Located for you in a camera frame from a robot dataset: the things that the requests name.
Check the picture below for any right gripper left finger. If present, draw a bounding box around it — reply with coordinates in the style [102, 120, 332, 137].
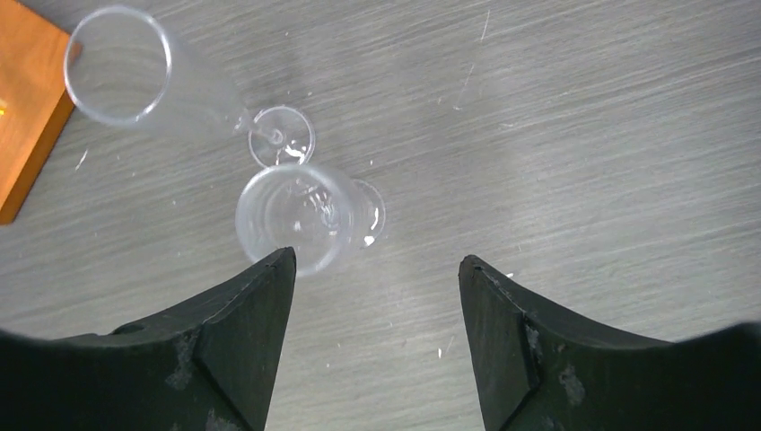
[1, 247, 296, 430]

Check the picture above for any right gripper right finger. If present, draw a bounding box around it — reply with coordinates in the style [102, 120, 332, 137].
[459, 255, 760, 430]

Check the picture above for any clear round wine glass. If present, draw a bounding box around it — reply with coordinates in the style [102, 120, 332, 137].
[234, 163, 386, 278]

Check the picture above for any clear flute wine glass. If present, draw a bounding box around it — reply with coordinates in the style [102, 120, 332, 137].
[63, 4, 316, 168]

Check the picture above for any gold wire wine glass rack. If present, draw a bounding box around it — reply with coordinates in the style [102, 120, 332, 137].
[1, 0, 74, 225]

